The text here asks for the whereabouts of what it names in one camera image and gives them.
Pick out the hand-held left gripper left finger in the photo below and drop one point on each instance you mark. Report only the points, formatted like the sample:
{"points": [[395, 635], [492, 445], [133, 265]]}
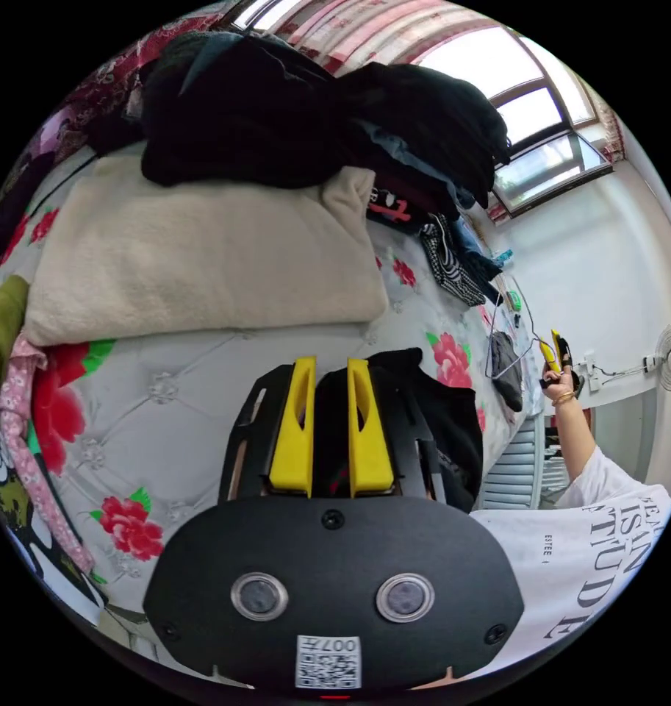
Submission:
{"points": [[292, 441]]}

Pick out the bed with floral quilted sheet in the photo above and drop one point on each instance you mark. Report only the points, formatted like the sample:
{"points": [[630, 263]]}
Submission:
{"points": [[203, 391]]}

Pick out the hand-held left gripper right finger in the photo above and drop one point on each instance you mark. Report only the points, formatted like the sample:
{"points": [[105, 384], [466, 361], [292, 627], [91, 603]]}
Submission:
{"points": [[371, 447]]}

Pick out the pile of clothes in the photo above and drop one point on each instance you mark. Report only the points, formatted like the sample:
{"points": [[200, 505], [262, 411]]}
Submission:
{"points": [[291, 110], [15, 397]]}

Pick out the person's body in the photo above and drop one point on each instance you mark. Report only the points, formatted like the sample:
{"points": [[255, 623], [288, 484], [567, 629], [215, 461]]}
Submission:
{"points": [[583, 562]]}

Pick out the person's right forearm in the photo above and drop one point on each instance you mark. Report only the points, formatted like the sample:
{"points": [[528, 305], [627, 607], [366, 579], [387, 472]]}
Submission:
{"points": [[575, 441]]}

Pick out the person's right hand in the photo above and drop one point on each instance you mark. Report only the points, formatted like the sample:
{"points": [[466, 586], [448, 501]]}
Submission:
{"points": [[557, 385]]}

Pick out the pink striped curtain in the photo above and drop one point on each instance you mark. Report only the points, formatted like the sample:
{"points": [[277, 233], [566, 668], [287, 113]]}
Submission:
{"points": [[368, 33]]}

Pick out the dark grey garment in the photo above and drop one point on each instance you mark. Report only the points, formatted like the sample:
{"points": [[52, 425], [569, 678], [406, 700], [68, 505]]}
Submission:
{"points": [[506, 367]]}

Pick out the cream folded blanket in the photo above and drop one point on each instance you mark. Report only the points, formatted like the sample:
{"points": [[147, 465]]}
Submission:
{"points": [[203, 259]]}

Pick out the window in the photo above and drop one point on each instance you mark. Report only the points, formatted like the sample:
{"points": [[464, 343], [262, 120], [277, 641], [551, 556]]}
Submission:
{"points": [[550, 154]]}

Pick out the white ribbed radiator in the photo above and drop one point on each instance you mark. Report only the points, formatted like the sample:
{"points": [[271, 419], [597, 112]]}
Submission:
{"points": [[511, 469]]}

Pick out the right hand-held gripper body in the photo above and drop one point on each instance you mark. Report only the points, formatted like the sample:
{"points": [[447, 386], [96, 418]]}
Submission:
{"points": [[564, 353]]}

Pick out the black long sleeve shirt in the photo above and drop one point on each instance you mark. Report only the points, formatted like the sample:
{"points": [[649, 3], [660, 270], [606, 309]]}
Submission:
{"points": [[445, 419]]}

